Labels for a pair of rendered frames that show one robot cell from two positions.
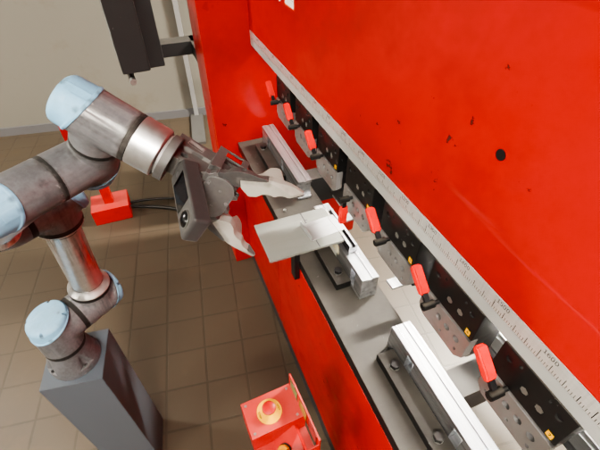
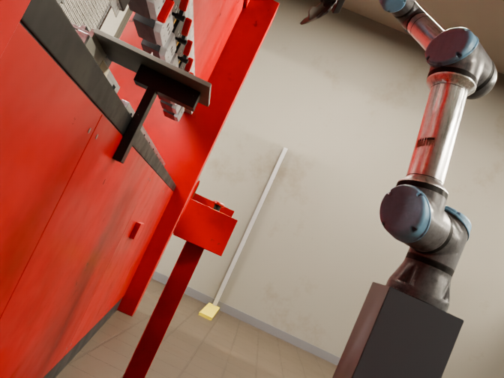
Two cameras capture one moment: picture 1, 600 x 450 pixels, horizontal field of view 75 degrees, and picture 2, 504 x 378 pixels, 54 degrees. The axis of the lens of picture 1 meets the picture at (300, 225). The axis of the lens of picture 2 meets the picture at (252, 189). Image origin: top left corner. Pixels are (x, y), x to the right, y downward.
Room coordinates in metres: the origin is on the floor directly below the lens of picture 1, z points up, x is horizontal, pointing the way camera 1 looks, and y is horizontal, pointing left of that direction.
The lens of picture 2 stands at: (1.92, 0.63, 0.73)
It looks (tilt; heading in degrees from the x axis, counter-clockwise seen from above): 6 degrees up; 198
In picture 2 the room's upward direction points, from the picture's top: 25 degrees clockwise
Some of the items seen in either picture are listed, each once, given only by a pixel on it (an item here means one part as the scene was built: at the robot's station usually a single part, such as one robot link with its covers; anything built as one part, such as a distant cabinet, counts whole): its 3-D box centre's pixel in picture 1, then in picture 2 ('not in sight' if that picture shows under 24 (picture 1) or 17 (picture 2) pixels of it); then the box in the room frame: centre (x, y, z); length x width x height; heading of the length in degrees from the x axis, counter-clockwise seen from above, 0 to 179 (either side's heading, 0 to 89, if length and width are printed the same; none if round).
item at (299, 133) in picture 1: (313, 126); not in sight; (1.23, -0.05, 1.26); 0.15 x 0.09 x 0.17; 22
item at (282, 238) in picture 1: (297, 233); (156, 70); (0.97, 0.01, 1.00); 0.26 x 0.18 x 0.01; 112
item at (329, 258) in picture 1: (325, 254); not in sight; (0.96, -0.09, 0.89); 0.30 x 0.05 x 0.03; 22
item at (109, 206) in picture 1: (95, 166); not in sight; (2.20, 1.38, 0.41); 0.25 x 0.20 x 0.83; 112
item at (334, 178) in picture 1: (338, 156); not in sight; (1.04, -0.12, 1.26); 0.15 x 0.09 x 0.17; 22
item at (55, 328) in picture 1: (55, 327); (439, 235); (0.63, 0.71, 0.94); 0.13 x 0.12 x 0.14; 147
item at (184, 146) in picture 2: not in sight; (151, 130); (-1.03, -1.13, 1.15); 0.85 x 0.25 x 2.30; 112
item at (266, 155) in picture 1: (270, 162); not in sight; (1.56, 0.14, 0.89); 0.30 x 0.05 x 0.03; 22
